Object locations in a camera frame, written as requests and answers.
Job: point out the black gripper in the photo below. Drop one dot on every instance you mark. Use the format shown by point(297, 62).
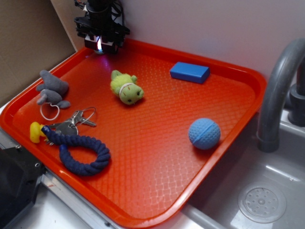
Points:
point(94, 26)

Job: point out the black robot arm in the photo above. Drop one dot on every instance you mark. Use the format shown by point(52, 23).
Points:
point(105, 6)

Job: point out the blue rubber ball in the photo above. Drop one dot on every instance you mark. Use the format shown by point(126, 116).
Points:
point(204, 133)

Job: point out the green plush toy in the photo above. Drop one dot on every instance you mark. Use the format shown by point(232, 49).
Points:
point(125, 87)

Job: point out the grey plush mouse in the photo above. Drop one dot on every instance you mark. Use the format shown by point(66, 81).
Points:
point(52, 92)

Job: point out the brown cardboard panel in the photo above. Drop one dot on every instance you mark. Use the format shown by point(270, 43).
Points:
point(32, 38)

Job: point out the red plastic tray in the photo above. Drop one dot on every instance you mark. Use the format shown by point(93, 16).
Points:
point(154, 168)

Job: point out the blue rectangular block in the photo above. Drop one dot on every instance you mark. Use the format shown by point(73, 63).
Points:
point(190, 72)

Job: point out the yellow rubber duck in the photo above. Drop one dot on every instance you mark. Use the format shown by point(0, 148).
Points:
point(36, 132)

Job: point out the grey sink faucet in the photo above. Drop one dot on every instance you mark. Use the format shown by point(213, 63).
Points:
point(285, 88)

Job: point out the grey sink basin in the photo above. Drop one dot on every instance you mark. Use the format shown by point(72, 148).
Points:
point(214, 205)

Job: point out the sink drain strainer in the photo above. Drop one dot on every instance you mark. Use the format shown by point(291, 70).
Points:
point(261, 202)

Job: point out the silver keys on ring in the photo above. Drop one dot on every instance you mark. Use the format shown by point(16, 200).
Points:
point(70, 126)

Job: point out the black mount base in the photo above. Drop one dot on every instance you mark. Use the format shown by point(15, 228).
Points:
point(20, 177)

